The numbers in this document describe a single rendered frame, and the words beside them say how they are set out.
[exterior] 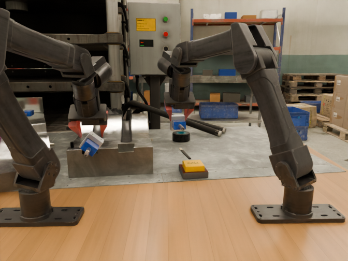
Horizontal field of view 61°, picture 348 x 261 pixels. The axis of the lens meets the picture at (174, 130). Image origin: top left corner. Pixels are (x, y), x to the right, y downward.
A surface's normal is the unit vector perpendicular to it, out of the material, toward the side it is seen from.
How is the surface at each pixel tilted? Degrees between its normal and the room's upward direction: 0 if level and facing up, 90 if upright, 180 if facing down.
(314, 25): 90
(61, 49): 84
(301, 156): 63
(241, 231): 0
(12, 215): 0
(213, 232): 0
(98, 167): 90
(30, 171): 116
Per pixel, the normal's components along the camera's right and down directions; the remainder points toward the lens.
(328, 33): -0.07, 0.22
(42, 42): 0.92, 0.04
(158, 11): 0.15, 0.22
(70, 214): 0.00, -0.97
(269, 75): 0.55, -0.29
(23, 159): -0.36, 0.61
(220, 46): -0.82, 0.20
